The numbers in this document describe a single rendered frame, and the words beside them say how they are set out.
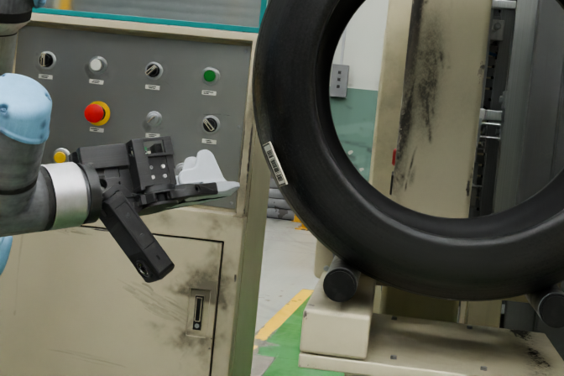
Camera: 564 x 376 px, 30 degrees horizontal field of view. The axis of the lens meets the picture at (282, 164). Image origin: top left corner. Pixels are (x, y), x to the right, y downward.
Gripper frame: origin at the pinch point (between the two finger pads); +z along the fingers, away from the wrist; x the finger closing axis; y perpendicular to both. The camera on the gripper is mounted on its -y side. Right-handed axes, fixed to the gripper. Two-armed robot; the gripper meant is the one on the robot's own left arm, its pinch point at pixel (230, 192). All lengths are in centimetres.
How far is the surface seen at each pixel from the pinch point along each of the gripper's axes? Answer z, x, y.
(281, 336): 214, 337, -21
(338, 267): 14.2, 0.6, -11.7
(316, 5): 12.6, -9.6, 21.1
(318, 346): 10.6, 3.9, -21.2
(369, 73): 595, 679, 209
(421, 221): 39.0, 10.9, -6.7
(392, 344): 26.0, 8.3, -23.5
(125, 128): 28, 83, 29
